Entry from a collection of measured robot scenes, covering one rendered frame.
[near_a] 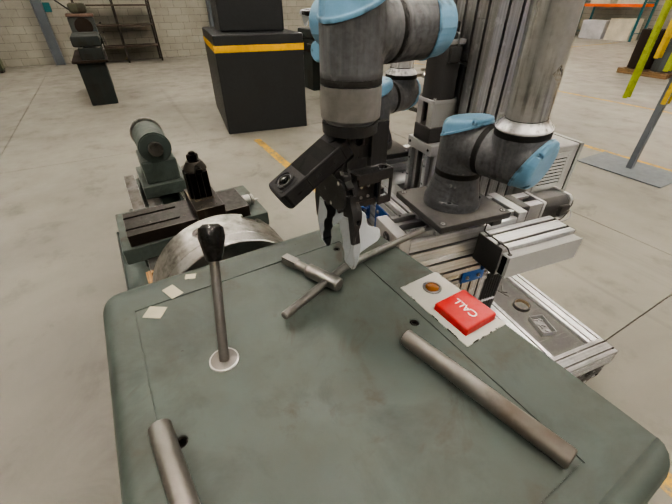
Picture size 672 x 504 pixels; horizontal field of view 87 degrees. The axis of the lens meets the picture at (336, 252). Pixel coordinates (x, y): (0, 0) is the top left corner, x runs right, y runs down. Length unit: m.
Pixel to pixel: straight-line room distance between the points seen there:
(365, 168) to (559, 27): 0.46
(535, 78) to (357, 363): 0.62
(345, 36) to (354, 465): 0.43
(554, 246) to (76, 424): 2.11
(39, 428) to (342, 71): 2.12
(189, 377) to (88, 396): 1.81
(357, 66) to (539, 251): 0.79
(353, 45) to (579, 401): 0.46
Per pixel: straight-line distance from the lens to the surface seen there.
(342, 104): 0.44
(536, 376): 0.50
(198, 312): 0.55
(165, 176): 1.87
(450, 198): 0.97
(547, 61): 0.82
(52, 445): 2.19
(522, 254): 1.05
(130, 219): 1.48
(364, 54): 0.43
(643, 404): 2.42
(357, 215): 0.47
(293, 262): 0.57
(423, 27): 0.50
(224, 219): 0.79
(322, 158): 0.46
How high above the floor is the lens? 1.62
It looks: 36 degrees down
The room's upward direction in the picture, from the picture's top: straight up
